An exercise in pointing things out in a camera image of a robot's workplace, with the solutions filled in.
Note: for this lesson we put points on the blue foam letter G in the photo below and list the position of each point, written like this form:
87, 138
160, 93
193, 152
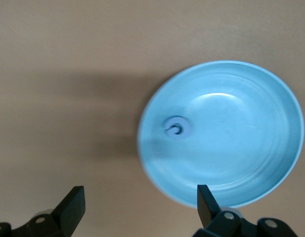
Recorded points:
185, 123

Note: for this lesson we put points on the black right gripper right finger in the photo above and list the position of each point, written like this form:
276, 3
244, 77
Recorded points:
211, 217

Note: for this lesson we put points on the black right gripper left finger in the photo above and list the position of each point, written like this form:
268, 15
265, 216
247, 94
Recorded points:
68, 209

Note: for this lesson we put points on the brown table cover sheet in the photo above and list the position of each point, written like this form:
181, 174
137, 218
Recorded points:
68, 49

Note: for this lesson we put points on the blue plate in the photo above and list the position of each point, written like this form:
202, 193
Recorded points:
229, 135

